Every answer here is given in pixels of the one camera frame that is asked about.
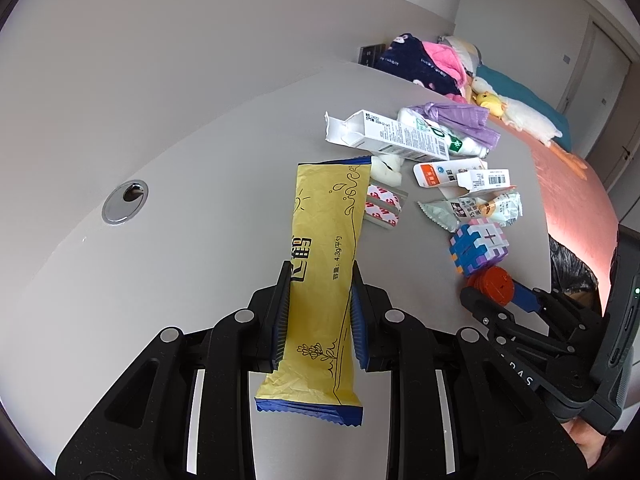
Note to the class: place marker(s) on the pink bed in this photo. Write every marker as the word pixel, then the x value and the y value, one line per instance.
pixel 575 200

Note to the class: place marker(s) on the yellow duck plush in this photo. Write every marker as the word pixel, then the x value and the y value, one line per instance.
pixel 490 105

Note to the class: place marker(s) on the colourful puzzle cube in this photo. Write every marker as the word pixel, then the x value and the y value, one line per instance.
pixel 480 242

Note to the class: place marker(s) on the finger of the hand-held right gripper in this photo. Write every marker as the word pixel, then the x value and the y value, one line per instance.
pixel 487 312
pixel 525 295

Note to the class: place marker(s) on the navy printed blanket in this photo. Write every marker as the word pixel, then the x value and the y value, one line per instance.
pixel 405 62

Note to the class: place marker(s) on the white goose plush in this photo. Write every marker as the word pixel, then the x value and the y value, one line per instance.
pixel 525 117

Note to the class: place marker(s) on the teal pillow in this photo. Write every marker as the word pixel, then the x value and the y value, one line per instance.
pixel 520 87

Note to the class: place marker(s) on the orange white small box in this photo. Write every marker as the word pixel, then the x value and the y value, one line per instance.
pixel 435 174

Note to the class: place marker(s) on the green white snack packet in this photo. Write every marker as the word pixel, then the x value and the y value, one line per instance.
pixel 442 212

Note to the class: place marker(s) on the white barcode box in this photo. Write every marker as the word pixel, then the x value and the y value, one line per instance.
pixel 487 179

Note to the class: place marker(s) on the wall socket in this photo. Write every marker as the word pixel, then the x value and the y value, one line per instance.
pixel 370 55

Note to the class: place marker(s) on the person's right forearm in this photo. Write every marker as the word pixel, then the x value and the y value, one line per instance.
pixel 587 442

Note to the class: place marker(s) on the yellow snack wrapper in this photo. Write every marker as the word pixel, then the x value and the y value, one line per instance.
pixel 320 220

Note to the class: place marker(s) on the white milk bottle green label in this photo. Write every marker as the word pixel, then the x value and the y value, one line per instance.
pixel 457 142

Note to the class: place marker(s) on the long white carton box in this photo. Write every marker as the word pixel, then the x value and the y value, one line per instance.
pixel 395 135

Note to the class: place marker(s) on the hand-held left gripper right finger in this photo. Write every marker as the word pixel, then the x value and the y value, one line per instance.
pixel 359 320

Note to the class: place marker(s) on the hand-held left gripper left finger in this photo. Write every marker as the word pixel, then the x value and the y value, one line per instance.
pixel 280 310

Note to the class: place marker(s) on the purple plastic bag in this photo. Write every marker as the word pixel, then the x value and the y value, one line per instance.
pixel 465 115

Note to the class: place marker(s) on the orange round disc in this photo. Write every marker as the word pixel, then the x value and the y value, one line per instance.
pixel 495 282

